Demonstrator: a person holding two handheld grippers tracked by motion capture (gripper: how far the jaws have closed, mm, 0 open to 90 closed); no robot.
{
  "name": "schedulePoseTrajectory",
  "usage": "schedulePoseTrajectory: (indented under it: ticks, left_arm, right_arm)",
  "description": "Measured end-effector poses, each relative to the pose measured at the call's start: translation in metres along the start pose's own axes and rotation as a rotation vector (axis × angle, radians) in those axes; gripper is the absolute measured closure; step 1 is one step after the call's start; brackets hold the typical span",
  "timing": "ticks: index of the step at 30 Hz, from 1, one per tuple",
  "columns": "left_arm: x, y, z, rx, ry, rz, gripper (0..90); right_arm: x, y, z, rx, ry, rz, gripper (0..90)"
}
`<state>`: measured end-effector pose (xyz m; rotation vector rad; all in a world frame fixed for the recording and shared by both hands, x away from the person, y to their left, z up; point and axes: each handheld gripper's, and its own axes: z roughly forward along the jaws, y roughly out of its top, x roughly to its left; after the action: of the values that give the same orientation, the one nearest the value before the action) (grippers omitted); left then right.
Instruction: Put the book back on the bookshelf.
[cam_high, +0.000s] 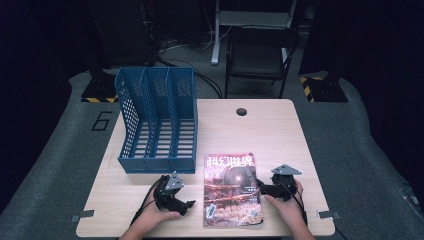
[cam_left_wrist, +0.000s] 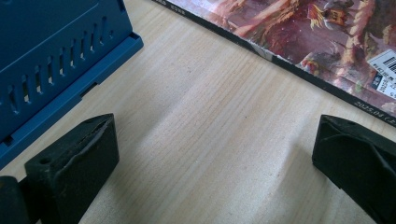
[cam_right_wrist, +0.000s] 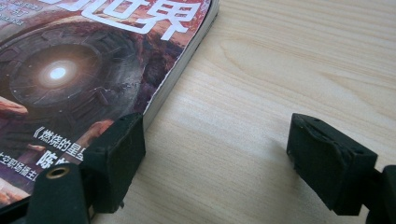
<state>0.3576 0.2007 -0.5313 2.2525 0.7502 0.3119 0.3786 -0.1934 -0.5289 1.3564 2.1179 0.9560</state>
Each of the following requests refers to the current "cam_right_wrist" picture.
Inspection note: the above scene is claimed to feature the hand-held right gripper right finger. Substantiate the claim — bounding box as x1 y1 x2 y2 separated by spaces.
286 112 379 217

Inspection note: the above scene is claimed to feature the red-brown cover magazine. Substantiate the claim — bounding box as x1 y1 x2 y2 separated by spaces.
0 0 220 209

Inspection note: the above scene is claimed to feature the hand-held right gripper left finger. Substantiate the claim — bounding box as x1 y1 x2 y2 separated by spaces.
78 112 147 215

